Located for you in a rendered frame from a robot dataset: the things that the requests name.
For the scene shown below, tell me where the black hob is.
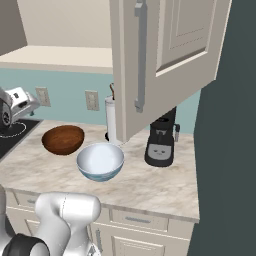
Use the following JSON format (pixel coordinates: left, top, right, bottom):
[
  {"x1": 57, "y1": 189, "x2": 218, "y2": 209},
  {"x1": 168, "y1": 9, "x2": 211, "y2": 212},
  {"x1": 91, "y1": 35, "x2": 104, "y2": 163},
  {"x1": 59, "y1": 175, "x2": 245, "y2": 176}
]
[{"x1": 0, "y1": 117, "x2": 45, "y2": 162}]

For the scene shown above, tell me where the beige base cupboard door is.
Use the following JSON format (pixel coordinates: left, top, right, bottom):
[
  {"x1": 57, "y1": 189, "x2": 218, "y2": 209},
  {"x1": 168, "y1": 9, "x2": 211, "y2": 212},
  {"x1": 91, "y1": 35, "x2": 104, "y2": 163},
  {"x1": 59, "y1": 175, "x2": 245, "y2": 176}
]
[
  {"x1": 89, "y1": 221, "x2": 188, "y2": 256},
  {"x1": 5, "y1": 206, "x2": 42, "y2": 236}
]

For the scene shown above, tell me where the grey cabinet door handle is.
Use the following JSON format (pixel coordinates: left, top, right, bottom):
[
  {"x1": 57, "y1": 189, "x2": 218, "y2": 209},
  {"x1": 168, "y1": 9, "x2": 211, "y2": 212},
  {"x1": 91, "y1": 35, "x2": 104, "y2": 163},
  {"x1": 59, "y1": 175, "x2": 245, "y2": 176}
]
[{"x1": 133, "y1": 0, "x2": 148, "y2": 114}]

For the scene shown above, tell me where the beige wall cabinet door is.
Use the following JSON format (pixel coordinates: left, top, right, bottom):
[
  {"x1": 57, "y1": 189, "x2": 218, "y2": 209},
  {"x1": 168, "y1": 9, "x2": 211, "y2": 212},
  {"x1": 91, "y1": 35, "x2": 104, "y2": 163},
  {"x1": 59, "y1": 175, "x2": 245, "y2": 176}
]
[{"x1": 109, "y1": 0, "x2": 233, "y2": 145}]

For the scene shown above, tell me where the dark grey tall fridge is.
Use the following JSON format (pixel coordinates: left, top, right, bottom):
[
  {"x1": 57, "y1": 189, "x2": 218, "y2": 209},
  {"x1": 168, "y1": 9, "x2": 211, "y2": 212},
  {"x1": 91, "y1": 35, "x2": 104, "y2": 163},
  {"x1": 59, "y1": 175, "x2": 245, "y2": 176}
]
[{"x1": 185, "y1": 0, "x2": 256, "y2": 256}]

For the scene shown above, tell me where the black coffee machine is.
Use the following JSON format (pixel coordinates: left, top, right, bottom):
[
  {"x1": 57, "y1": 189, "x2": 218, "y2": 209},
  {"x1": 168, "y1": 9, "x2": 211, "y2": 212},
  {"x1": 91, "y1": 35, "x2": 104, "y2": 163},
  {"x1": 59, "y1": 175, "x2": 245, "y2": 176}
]
[{"x1": 143, "y1": 106, "x2": 181, "y2": 169}]

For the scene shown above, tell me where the beige wall outlet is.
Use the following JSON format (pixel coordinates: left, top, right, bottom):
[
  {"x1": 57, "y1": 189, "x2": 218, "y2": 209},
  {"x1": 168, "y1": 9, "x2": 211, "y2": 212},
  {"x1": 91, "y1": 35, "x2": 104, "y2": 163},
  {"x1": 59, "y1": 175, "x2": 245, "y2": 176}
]
[
  {"x1": 34, "y1": 86, "x2": 52, "y2": 108},
  {"x1": 84, "y1": 89, "x2": 101, "y2": 112}
]

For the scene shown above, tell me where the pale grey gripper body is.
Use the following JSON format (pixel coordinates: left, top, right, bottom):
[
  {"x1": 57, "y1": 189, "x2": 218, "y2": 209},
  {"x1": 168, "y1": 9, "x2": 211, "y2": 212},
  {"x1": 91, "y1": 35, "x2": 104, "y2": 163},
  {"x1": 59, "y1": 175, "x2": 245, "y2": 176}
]
[{"x1": 11, "y1": 92, "x2": 42, "y2": 118}]

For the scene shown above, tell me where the beige drawer front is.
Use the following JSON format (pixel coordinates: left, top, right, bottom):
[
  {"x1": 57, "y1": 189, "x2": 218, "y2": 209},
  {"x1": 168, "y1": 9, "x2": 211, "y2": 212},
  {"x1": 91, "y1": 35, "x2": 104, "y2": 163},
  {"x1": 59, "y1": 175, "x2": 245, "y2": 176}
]
[
  {"x1": 13, "y1": 191, "x2": 44, "y2": 210},
  {"x1": 110, "y1": 208, "x2": 170, "y2": 233}
]

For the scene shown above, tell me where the grey base cupboard handle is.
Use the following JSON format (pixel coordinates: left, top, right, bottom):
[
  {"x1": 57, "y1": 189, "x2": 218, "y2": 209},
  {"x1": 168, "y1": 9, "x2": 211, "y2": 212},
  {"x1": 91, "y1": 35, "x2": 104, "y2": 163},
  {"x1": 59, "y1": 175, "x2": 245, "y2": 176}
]
[{"x1": 95, "y1": 228, "x2": 104, "y2": 255}]

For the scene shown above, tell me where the white and blue bowl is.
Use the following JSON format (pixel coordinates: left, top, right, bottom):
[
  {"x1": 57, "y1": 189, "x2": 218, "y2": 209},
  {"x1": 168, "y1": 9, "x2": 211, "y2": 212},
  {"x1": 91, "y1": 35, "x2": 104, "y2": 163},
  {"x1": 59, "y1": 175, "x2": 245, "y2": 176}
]
[{"x1": 75, "y1": 142, "x2": 126, "y2": 183}]

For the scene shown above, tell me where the brown wooden bowl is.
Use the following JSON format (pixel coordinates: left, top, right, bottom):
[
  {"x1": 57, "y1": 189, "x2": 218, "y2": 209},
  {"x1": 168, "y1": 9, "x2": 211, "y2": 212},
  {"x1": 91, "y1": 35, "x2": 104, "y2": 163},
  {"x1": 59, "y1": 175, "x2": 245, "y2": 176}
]
[{"x1": 41, "y1": 124, "x2": 86, "y2": 157}]

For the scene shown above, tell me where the white paper towel holder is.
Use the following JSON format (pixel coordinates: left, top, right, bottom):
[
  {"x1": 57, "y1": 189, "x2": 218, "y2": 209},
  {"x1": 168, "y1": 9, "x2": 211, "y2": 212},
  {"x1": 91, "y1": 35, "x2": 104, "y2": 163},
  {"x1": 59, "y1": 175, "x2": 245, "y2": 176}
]
[{"x1": 104, "y1": 82, "x2": 124, "y2": 147}]

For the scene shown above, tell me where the beige wall cabinet body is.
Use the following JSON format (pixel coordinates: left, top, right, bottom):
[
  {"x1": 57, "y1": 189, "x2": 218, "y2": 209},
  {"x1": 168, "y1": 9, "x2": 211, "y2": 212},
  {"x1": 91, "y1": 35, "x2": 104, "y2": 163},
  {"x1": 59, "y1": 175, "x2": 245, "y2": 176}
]
[{"x1": 0, "y1": 0, "x2": 115, "y2": 75}]

